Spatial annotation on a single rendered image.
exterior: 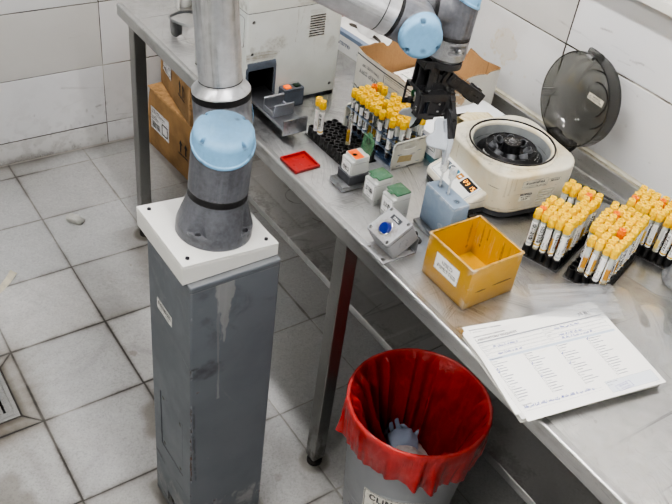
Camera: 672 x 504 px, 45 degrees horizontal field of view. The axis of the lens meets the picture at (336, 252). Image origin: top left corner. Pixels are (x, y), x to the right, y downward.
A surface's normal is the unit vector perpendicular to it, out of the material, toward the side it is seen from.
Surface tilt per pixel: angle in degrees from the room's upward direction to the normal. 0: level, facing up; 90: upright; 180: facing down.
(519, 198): 90
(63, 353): 0
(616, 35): 90
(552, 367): 1
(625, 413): 0
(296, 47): 90
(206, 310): 90
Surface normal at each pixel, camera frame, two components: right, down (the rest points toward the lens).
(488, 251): -0.83, 0.27
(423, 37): 0.08, 0.61
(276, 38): 0.55, 0.57
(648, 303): 0.11, -0.77
